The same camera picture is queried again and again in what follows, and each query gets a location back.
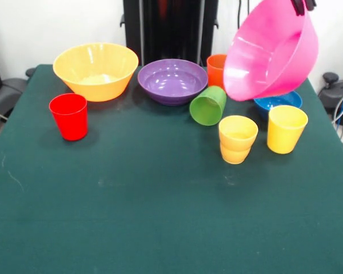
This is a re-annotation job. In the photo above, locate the short orange cup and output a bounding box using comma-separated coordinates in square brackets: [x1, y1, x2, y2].
[220, 142, 252, 165]

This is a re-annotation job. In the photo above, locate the dark green table cloth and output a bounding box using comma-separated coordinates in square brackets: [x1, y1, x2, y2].
[0, 64, 343, 274]

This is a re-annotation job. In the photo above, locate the tall yellow cup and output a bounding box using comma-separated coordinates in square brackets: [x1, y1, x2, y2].
[267, 104, 309, 155]

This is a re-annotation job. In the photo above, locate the dark orange cup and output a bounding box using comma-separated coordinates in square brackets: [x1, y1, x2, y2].
[206, 54, 228, 91]

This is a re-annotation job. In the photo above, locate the black chair base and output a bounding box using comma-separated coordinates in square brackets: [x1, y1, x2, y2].
[0, 67, 35, 122]
[317, 72, 343, 126]

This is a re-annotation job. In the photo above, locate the purple bowl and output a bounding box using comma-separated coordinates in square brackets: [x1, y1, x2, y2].
[137, 58, 209, 106]

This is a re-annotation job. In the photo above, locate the short yellow cup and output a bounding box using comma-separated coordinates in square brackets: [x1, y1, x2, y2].
[218, 115, 259, 152]

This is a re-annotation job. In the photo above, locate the blue bowl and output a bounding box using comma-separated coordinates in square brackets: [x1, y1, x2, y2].
[253, 90, 303, 120]

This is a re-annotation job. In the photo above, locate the green cup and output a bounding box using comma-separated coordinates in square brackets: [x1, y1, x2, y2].
[189, 85, 228, 127]

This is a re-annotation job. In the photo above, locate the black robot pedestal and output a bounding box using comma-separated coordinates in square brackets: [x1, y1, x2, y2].
[119, 0, 220, 68]

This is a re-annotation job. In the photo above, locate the large orange bowl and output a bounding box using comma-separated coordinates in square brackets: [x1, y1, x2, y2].
[53, 42, 139, 103]

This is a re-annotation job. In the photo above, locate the red cup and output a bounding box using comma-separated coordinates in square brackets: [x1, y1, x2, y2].
[48, 92, 89, 142]

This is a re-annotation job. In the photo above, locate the large pink bowl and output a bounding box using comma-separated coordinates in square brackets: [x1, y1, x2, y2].
[222, 0, 320, 102]

